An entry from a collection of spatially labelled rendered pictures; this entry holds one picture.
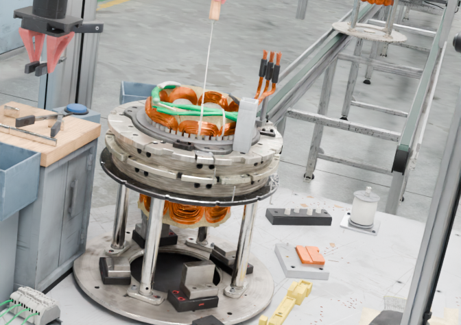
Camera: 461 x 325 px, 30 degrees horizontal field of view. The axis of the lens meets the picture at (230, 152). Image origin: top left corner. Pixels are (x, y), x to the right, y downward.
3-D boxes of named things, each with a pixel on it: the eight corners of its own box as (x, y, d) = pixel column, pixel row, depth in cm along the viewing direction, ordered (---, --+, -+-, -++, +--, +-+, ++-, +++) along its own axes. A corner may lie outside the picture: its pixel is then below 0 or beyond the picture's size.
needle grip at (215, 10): (219, 20, 149) (224, -15, 149) (209, 18, 149) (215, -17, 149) (217, 21, 150) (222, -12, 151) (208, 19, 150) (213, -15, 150)
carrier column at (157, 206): (149, 302, 153) (164, 195, 146) (136, 298, 154) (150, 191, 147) (154, 295, 156) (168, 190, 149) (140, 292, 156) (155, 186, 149)
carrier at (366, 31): (359, 22, 468) (371, -34, 458) (420, 40, 445) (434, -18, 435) (316, 25, 440) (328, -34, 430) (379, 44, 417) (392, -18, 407)
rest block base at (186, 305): (166, 298, 155) (167, 289, 155) (205, 293, 159) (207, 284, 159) (178, 313, 151) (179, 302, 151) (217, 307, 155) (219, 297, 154)
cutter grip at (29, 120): (18, 128, 146) (18, 119, 145) (14, 127, 146) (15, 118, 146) (35, 124, 149) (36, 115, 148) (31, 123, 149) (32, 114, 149)
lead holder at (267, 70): (276, 83, 156) (280, 66, 155) (254, 79, 156) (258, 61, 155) (280, 79, 159) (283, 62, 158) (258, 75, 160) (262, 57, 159)
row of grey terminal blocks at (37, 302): (65, 322, 146) (67, 301, 145) (45, 333, 143) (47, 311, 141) (22, 300, 151) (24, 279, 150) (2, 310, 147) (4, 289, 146)
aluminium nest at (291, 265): (328, 280, 176) (330, 269, 176) (285, 278, 175) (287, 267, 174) (313, 253, 187) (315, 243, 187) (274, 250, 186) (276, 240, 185)
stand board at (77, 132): (46, 167, 141) (47, 153, 141) (-54, 140, 146) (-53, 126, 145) (100, 136, 160) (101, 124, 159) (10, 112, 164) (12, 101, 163)
